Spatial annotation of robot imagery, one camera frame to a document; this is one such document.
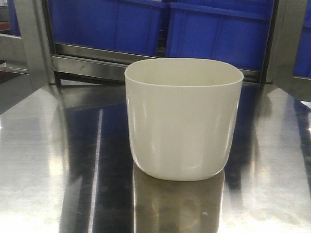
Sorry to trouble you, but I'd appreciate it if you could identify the white plastic bin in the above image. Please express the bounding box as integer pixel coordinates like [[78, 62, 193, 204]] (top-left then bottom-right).
[[124, 58, 244, 181]]

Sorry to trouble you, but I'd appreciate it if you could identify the blue crate left of centre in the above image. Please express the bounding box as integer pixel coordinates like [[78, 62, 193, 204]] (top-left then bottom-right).
[[49, 0, 168, 56]]

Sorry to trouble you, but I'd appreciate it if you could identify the blue crate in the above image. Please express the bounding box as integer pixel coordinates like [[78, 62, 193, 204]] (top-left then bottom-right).
[[166, 0, 274, 70], [291, 22, 311, 80], [49, 0, 168, 56]]

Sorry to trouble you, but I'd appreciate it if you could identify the blue crate right of centre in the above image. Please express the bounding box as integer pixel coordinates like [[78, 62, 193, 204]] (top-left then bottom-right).
[[166, 0, 274, 70]]

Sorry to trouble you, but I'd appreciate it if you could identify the blue crate far right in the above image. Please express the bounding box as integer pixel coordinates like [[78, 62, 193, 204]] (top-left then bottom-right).
[[291, 22, 311, 80]]

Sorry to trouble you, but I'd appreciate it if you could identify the stainless steel shelf frame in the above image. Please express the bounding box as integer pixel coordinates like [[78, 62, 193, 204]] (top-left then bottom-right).
[[0, 0, 311, 101]]

